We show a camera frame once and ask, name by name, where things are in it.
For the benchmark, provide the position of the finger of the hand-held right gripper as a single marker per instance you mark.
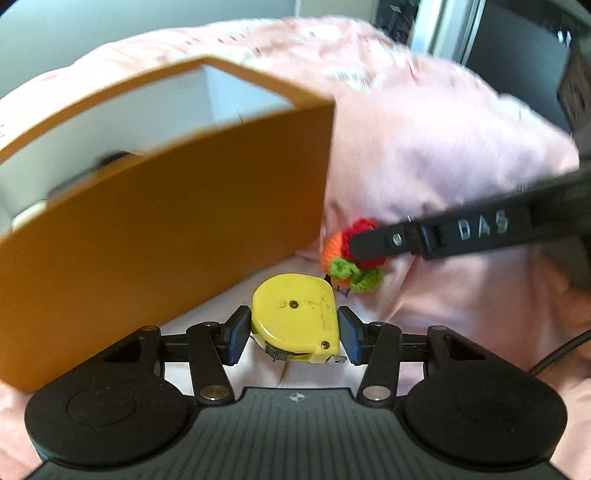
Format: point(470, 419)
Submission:
point(383, 242)

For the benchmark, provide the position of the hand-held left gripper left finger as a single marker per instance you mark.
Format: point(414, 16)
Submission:
point(235, 339)

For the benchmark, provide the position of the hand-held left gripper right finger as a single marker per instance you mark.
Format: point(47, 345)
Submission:
point(349, 337)

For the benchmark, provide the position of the red crochet flower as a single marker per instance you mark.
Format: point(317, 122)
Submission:
point(330, 251)

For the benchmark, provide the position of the yellow tape measure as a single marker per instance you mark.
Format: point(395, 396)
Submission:
point(291, 314)

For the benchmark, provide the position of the orange cardboard box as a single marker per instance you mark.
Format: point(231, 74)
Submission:
point(161, 254)

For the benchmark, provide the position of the long white box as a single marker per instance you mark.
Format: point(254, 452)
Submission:
point(28, 217)

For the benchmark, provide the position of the pink printed blanket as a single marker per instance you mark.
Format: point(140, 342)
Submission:
point(415, 138)

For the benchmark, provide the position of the grey door frame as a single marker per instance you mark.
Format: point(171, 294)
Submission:
point(443, 27)

